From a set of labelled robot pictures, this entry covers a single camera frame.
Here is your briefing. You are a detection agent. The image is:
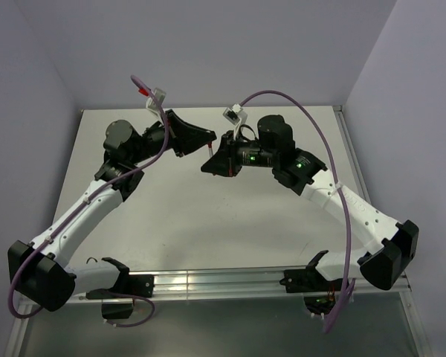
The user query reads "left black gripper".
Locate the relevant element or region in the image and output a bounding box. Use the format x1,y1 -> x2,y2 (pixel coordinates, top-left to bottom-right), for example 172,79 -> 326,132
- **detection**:
129,111 -> 217,165

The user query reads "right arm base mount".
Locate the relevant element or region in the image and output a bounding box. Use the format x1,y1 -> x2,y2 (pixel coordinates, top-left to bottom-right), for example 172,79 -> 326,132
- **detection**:
279,268 -> 343,315

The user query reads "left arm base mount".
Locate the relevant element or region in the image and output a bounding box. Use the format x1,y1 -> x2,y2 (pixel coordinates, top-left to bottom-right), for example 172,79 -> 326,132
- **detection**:
85,274 -> 155,327

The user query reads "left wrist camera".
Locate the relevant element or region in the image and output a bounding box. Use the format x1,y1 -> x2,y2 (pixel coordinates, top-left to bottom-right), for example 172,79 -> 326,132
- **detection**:
138,88 -> 167,114

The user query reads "aluminium front rail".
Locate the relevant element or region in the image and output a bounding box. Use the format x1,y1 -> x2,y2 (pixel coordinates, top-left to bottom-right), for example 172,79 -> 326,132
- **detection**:
20,264 -> 412,303

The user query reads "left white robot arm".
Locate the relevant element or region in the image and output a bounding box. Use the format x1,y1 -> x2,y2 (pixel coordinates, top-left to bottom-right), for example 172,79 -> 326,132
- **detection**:
7,109 -> 216,318

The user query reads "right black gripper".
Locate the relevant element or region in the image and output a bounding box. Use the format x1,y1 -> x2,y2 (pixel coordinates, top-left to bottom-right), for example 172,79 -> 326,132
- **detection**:
201,129 -> 278,176

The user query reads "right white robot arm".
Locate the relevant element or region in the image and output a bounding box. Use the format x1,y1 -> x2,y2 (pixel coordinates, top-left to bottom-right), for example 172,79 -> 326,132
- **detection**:
201,115 -> 419,291

